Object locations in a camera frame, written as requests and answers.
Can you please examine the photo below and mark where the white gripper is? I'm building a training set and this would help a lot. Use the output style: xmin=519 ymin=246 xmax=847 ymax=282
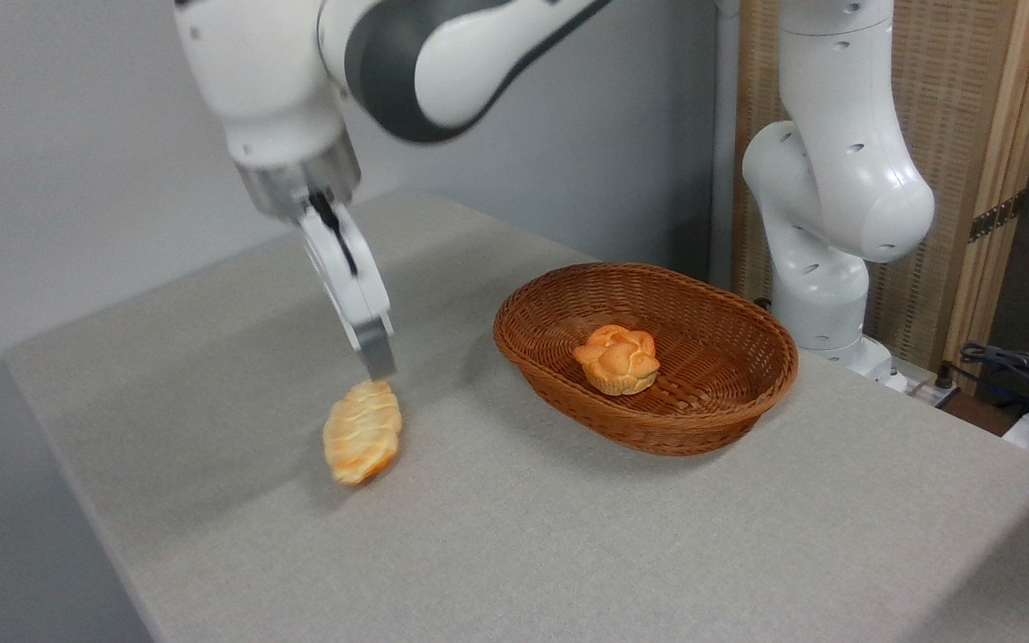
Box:
xmin=295 ymin=200 xmax=398 ymax=381

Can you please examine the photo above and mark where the pale braided bread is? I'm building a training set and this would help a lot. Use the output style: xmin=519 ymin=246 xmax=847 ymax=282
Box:
xmin=322 ymin=380 xmax=404 ymax=486

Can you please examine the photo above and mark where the round orange bread roll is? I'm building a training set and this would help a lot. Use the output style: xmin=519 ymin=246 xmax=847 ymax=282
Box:
xmin=573 ymin=324 xmax=661 ymax=397

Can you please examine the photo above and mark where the brown woven wicker basket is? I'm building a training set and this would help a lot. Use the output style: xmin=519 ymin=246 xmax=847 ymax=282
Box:
xmin=493 ymin=262 xmax=799 ymax=456

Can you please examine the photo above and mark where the dark metal screen hinge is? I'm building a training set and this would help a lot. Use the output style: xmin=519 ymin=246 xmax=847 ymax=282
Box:
xmin=968 ymin=191 xmax=1027 ymax=244

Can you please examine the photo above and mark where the wooden rattan folding screen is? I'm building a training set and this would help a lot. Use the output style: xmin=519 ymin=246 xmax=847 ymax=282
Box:
xmin=733 ymin=0 xmax=1029 ymax=394

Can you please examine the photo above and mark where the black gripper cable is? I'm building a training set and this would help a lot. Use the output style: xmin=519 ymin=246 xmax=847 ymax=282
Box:
xmin=306 ymin=189 xmax=360 ymax=277

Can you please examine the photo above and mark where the bundle of dark cables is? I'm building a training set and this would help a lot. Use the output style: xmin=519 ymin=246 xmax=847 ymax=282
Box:
xmin=941 ymin=342 xmax=1029 ymax=422

